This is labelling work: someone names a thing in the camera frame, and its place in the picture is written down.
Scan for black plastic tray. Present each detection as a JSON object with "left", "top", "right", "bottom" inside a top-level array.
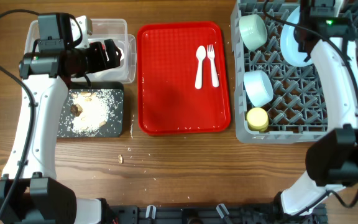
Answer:
[{"left": 57, "top": 81, "right": 125, "bottom": 139}]

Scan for mint green bowl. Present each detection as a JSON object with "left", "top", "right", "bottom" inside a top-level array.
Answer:
[{"left": 239, "top": 14, "right": 267, "bottom": 51}]

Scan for light blue small bowl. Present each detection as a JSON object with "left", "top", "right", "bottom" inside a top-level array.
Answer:
[{"left": 243, "top": 70, "right": 273, "bottom": 107}]

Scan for white plastic spoon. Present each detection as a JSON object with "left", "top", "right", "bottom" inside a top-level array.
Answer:
[{"left": 195, "top": 45, "right": 206, "bottom": 90}]

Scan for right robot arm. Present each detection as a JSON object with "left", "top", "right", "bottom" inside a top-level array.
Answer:
[{"left": 278, "top": 1, "right": 358, "bottom": 217}]

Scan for clear plastic bin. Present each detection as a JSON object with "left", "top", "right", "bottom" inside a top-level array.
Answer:
[{"left": 19, "top": 13, "right": 135, "bottom": 83}]

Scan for grey dishwasher rack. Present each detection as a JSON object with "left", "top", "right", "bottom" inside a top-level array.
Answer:
[{"left": 231, "top": 1, "right": 358, "bottom": 144}]

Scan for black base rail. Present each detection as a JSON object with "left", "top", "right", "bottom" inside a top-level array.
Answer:
[{"left": 111, "top": 203, "right": 328, "bottom": 224}]

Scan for fallen nut piece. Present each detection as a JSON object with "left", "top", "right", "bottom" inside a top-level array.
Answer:
[{"left": 118, "top": 154, "right": 124, "bottom": 164}]

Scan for yellow plastic cup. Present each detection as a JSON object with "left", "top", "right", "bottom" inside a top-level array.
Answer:
[{"left": 246, "top": 108, "right": 269, "bottom": 132}]

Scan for rice and nut leftovers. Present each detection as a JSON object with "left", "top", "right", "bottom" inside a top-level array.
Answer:
[{"left": 59, "top": 89, "right": 124, "bottom": 137}]

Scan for red serving tray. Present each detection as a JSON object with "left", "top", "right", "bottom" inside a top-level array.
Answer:
[{"left": 137, "top": 21, "right": 231, "bottom": 135}]

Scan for light blue plate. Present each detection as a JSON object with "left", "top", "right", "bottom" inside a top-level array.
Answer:
[{"left": 280, "top": 24, "right": 313, "bottom": 67}]

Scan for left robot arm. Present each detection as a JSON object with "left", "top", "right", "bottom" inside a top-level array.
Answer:
[{"left": 0, "top": 13, "right": 121, "bottom": 223}]

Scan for pink plastic fork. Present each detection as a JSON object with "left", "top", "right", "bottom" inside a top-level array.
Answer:
[{"left": 207, "top": 44, "right": 219, "bottom": 88}]

